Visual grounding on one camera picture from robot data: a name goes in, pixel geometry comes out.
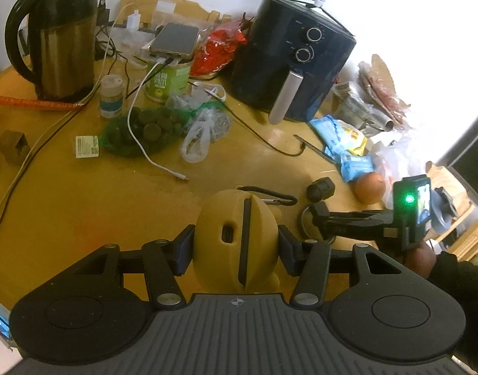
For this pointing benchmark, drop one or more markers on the smartphone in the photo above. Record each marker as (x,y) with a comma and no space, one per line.
(175,40)

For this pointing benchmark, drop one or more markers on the foil roll bundle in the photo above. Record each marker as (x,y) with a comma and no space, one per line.
(355,108)

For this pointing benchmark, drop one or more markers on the black pen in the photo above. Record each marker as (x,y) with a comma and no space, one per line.
(315,149)

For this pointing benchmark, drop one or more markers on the paper label tag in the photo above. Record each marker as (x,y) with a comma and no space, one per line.
(86,147)

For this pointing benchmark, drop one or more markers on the black carabiner clip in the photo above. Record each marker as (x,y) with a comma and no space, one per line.
(271,197)

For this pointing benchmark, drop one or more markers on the blue snack packet lower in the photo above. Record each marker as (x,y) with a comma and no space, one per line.
(353,167)

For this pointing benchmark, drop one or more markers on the blue snack packet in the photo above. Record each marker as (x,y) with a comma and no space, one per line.
(353,167)
(329,130)

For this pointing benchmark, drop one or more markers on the red snack bag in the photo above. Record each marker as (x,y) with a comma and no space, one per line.
(219,48)

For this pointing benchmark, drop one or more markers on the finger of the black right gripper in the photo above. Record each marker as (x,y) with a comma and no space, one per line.
(379,215)
(366,229)

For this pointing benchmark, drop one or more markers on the green tin can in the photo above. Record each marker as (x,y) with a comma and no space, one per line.
(171,80)

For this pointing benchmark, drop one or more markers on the black cylindrical adapter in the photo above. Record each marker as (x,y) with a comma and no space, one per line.
(320,190)

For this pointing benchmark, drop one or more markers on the yellow snack packet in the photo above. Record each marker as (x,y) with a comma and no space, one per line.
(353,140)

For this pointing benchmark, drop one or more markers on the green net bag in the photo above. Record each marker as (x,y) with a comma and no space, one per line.
(155,128)

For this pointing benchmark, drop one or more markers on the steel electric kettle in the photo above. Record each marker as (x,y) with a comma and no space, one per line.
(51,43)

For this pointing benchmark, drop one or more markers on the white charger plug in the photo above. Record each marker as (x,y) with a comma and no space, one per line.
(133,21)

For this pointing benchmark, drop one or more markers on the blue snack packet upper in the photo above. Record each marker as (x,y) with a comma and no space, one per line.
(329,130)

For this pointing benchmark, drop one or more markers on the clear plastic bag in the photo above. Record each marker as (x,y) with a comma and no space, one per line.
(401,159)

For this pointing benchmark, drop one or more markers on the orange ruler strip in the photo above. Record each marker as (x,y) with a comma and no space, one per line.
(38,104)

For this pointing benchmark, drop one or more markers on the white plastic clip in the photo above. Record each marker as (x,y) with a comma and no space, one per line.
(214,90)

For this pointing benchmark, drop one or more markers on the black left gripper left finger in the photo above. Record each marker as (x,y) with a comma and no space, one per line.
(163,261)

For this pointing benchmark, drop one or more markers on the packaged sliced meat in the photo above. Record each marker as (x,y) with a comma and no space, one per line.
(377,82)

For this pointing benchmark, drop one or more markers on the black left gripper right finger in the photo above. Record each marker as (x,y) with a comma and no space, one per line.
(307,260)

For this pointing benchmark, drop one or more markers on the dark blue air fryer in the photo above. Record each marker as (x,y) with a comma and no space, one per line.
(292,55)

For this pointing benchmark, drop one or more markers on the orange fruit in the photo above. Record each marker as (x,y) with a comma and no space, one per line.
(370,188)

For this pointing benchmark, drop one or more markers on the small brown box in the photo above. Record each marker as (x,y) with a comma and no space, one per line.
(14,147)

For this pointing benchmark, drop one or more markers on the small spice jar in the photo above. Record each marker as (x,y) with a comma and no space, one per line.
(111,96)

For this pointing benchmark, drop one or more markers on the right hand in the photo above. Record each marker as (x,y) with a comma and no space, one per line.
(420,260)

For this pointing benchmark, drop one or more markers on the bag of steel scourers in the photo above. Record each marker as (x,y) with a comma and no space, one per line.
(205,122)

